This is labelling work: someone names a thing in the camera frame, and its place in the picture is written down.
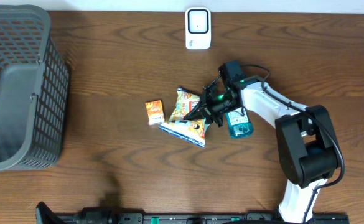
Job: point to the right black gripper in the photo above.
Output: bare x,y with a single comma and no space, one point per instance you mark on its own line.
203,113

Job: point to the large yellow snack bag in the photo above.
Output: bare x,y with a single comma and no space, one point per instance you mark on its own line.
190,131

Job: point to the teal mouthwash bottle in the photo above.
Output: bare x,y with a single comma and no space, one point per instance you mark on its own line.
239,124

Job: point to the orange small snack box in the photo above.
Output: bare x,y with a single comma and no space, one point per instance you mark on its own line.
155,112

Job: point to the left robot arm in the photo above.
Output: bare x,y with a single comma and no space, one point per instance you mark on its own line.
44,215

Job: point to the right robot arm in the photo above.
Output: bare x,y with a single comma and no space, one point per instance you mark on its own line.
308,150

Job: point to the grey plastic basket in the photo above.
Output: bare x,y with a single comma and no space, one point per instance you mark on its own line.
34,83

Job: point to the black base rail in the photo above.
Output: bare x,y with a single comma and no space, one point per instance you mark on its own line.
255,217

